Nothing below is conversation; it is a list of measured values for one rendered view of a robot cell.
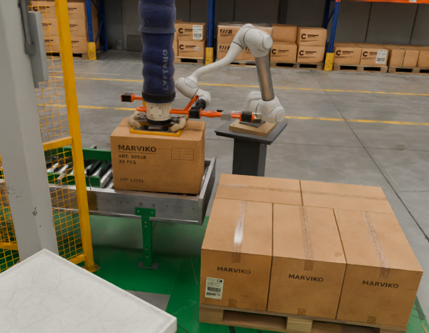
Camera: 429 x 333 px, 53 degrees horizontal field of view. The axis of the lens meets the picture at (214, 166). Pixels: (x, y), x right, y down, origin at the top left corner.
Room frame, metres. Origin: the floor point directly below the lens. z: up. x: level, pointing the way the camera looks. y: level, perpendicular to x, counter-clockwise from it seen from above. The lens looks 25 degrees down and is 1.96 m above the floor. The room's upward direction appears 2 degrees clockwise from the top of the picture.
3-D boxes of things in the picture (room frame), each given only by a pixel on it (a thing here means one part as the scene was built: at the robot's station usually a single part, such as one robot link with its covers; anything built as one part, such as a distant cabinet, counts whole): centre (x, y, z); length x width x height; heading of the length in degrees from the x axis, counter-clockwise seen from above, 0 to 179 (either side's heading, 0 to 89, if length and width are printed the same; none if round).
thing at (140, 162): (2.81, 0.39, 0.75); 0.60 x 0.40 x 0.40; 87
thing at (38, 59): (1.95, 0.88, 1.62); 0.20 x 0.05 x 0.30; 84
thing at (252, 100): (3.47, -0.33, 0.95); 0.18 x 0.16 x 0.22; 38
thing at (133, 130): (2.71, 0.40, 0.97); 0.34 x 0.10 x 0.05; 84
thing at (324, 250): (2.40, -0.59, 0.34); 1.20 x 1.00 x 0.40; 84
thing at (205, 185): (2.78, 0.04, 0.58); 0.70 x 0.03 x 0.06; 174
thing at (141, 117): (2.81, 0.39, 1.01); 0.34 x 0.25 x 0.06; 84
